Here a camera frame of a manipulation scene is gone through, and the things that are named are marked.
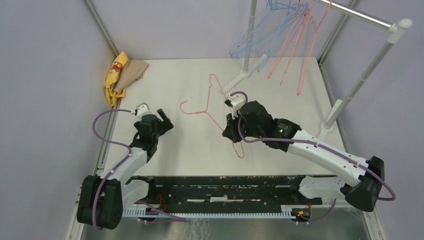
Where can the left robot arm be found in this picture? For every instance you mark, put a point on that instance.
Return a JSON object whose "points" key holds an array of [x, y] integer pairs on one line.
{"points": [[105, 197]]}

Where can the yellow patterned cloth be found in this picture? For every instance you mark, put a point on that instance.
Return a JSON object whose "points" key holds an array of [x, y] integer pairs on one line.
{"points": [[112, 80]]}

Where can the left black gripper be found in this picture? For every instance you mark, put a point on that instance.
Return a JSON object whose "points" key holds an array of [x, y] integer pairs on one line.
{"points": [[164, 125]]}

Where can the beige cloth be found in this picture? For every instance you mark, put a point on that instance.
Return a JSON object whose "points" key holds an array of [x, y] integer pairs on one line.
{"points": [[132, 71]]}

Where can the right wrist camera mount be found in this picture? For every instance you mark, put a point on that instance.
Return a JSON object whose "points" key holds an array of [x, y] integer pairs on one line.
{"points": [[235, 101]]}

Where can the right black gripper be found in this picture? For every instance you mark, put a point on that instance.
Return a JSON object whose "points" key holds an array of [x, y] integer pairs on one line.
{"points": [[230, 130]]}

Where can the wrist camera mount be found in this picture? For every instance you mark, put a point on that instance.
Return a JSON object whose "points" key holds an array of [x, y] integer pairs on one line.
{"points": [[235, 101], [141, 110]]}

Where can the white clothes rack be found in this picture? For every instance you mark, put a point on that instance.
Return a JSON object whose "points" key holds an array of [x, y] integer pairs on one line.
{"points": [[396, 30]]}

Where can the white slotted cable duct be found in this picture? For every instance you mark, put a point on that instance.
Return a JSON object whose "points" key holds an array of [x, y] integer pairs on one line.
{"points": [[141, 211]]}

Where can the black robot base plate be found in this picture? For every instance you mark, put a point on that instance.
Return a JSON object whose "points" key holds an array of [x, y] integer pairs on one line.
{"points": [[225, 194]]}

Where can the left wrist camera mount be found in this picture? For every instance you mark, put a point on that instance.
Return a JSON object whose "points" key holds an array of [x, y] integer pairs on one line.
{"points": [[141, 110]]}

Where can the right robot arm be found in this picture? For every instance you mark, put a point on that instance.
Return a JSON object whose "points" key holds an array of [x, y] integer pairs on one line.
{"points": [[357, 180]]}

